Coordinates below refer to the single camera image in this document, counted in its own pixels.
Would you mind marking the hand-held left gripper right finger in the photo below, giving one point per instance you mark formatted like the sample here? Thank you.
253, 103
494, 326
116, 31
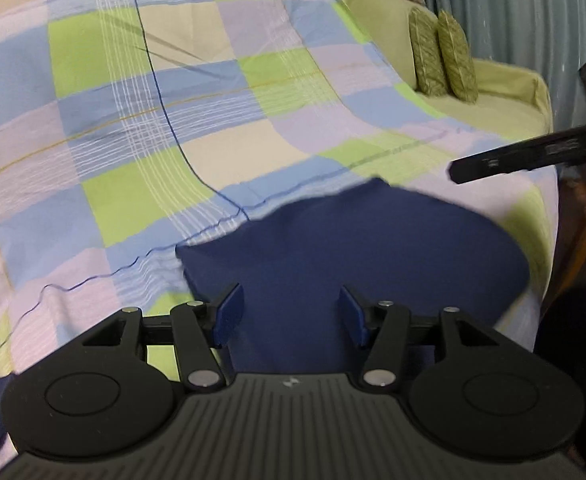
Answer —
351, 316

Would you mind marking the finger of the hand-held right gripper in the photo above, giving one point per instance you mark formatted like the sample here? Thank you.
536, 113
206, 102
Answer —
528, 156

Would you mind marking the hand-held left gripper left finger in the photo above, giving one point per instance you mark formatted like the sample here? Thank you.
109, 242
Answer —
229, 314

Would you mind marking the navy blue shirt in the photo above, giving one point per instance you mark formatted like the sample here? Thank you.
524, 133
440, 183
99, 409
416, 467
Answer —
353, 250

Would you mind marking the light green sofa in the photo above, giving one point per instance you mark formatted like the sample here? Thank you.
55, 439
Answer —
498, 95

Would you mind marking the blue grey curtain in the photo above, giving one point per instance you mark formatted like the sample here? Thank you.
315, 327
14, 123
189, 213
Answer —
513, 10

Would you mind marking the green patterned cushion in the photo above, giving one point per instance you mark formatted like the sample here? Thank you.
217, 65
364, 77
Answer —
458, 57
427, 55

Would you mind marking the checked pastel blanket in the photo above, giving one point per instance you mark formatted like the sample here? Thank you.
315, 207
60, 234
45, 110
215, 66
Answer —
173, 125

